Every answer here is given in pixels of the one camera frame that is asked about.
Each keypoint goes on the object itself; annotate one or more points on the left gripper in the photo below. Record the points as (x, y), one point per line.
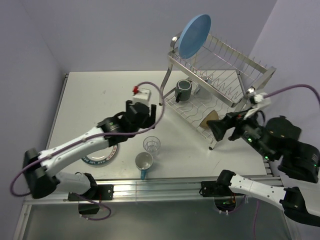
(149, 120)

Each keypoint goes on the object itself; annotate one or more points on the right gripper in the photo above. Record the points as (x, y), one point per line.
(217, 126)

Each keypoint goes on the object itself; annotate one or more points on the black bowl tan outside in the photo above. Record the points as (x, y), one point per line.
(212, 116)

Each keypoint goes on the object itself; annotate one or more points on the black mug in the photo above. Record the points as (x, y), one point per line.
(183, 90)

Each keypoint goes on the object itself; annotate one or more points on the grey blue plastic cup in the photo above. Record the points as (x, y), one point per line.
(201, 91)

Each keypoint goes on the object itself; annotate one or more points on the stainless steel dish rack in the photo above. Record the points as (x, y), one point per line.
(234, 76)

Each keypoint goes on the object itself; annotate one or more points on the blue plastic plate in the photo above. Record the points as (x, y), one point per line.
(194, 35)

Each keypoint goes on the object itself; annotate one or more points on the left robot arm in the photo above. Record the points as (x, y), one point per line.
(44, 170)

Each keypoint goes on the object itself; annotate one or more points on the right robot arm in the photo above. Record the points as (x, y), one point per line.
(278, 140)

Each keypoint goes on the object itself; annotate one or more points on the clear plastic glass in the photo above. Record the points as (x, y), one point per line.
(152, 144)

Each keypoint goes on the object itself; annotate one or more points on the teal mug white inside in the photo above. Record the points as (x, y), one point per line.
(143, 162)

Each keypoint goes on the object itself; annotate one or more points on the white plate green rim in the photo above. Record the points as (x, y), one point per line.
(102, 157)

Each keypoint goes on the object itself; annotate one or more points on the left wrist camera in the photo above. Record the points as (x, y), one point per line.
(141, 96)

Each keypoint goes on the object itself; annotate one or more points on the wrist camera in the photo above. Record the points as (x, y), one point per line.
(259, 101)
(141, 96)

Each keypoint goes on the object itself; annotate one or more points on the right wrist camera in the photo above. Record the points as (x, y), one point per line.
(259, 101)

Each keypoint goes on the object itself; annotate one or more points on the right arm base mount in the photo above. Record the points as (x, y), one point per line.
(225, 201)

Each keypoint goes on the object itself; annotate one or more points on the aluminium mounting rail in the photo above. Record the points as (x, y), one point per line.
(152, 190)

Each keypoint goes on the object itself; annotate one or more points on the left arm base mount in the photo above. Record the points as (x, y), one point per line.
(89, 206)

